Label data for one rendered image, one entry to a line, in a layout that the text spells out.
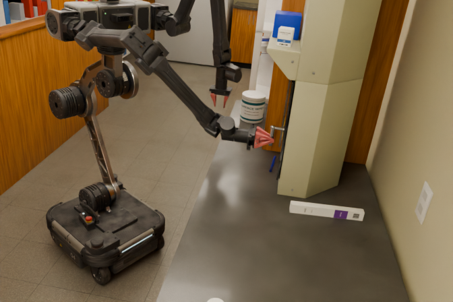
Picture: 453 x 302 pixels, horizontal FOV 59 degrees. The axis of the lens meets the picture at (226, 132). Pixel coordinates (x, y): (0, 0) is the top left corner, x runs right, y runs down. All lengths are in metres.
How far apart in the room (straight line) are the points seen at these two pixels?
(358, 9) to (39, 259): 2.25
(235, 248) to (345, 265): 0.35
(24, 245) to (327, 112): 2.11
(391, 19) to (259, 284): 1.15
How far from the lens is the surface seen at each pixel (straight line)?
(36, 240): 2.93
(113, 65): 2.06
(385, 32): 1.80
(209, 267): 1.27
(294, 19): 1.58
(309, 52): 1.40
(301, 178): 1.59
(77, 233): 2.54
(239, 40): 6.56
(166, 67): 1.46
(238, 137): 1.56
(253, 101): 2.16
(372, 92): 1.86
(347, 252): 1.43
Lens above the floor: 1.82
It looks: 25 degrees down
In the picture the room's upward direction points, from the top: 5 degrees clockwise
